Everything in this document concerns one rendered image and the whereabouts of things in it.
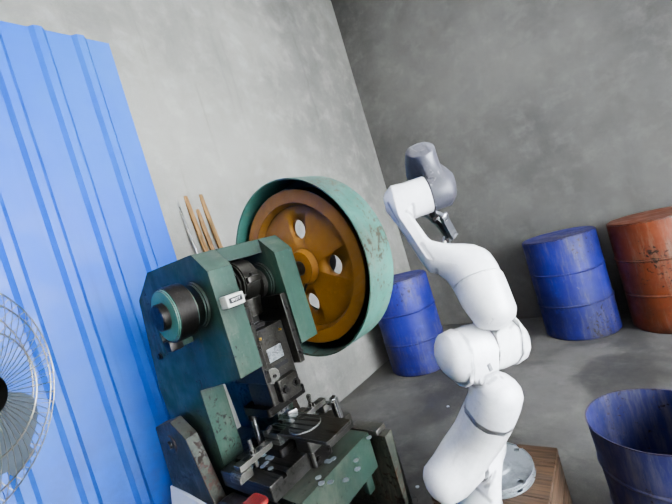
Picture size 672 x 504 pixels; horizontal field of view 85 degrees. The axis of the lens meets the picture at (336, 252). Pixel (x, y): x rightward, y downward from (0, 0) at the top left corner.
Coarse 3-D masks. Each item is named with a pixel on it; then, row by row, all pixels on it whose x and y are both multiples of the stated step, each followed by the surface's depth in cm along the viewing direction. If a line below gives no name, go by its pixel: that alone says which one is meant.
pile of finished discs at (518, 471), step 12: (516, 456) 145; (528, 456) 143; (504, 468) 140; (516, 468) 139; (528, 468) 137; (504, 480) 135; (516, 480) 133; (528, 480) 132; (504, 492) 130; (516, 492) 130
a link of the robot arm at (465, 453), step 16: (464, 416) 82; (448, 432) 89; (464, 432) 82; (480, 432) 78; (448, 448) 86; (464, 448) 83; (480, 448) 80; (496, 448) 80; (432, 464) 87; (448, 464) 84; (464, 464) 83; (480, 464) 82; (432, 480) 85; (448, 480) 83; (464, 480) 83; (480, 480) 86; (432, 496) 87; (448, 496) 83; (464, 496) 84
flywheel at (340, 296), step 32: (288, 192) 162; (320, 192) 157; (256, 224) 180; (288, 224) 172; (320, 224) 159; (320, 256) 163; (352, 256) 148; (320, 288) 168; (352, 288) 156; (320, 320) 172; (352, 320) 155
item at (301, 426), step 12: (300, 420) 140; (312, 420) 137; (324, 420) 135; (336, 420) 133; (348, 420) 130; (288, 432) 135; (300, 432) 131; (312, 432) 129; (324, 432) 127; (336, 432) 124; (300, 444) 132; (312, 444) 131; (324, 444) 121; (312, 456) 130; (324, 456) 134
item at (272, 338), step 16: (272, 336) 139; (272, 352) 137; (288, 352) 143; (272, 368) 135; (288, 368) 141; (256, 384) 137; (272, 384) 134; (288, 384) 136; (256, 400) 139; (272, 400) 133
